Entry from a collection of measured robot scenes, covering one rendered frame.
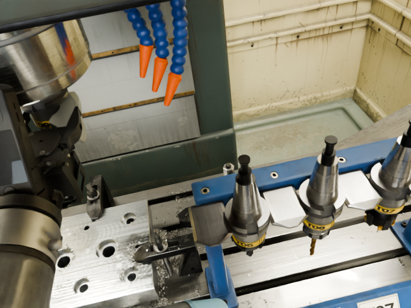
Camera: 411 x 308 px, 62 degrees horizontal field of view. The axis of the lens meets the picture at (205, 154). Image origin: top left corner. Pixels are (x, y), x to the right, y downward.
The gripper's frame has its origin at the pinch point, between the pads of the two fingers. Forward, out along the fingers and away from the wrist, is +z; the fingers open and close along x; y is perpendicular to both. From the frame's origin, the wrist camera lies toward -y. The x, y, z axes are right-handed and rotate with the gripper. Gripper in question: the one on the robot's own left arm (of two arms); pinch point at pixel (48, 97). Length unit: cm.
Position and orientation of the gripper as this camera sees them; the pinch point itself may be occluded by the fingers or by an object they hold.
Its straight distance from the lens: 51.9
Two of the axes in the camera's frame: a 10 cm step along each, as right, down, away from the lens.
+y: 1.2, 7.2, 6.9
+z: -1.6, -6.7, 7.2
